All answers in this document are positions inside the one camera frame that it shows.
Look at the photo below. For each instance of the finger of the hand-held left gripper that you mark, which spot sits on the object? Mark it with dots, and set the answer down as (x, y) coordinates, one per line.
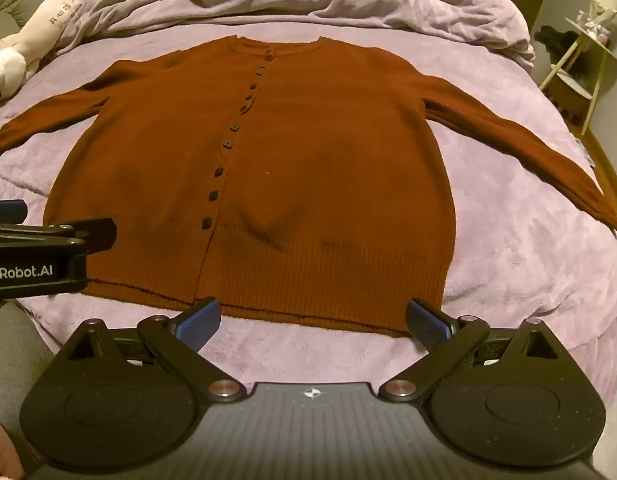
(88, 235)
(8, 211)

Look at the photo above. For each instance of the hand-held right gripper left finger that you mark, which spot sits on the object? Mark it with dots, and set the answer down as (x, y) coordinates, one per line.
(201, 327)

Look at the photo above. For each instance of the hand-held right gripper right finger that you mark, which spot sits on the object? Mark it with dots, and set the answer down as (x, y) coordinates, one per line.
(426, 327)

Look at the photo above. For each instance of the rust brown knit cardigan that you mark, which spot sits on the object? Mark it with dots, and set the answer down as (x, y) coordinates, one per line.
(313, 185)

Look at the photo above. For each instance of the person's grey trouser leg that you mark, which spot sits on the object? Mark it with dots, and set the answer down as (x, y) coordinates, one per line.
(13, 350)

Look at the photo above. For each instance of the long white plush toy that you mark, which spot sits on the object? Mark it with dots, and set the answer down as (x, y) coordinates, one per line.
(43, 25)

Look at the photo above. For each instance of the crumpled purple blanket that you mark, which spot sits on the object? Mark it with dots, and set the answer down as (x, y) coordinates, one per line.
(288, 0)

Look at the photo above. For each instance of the dark cloth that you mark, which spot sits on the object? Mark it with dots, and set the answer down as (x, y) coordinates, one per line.
(555, 42)

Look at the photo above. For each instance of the pale yellow side table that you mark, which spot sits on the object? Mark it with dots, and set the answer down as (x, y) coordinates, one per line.
(600, 60)

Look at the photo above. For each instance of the small pink flower bunch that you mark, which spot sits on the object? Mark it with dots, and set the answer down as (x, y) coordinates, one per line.
(604, 32)

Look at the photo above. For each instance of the cream wrapped flower bouquet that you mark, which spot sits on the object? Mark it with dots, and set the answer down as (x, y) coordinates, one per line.
(602, 2)

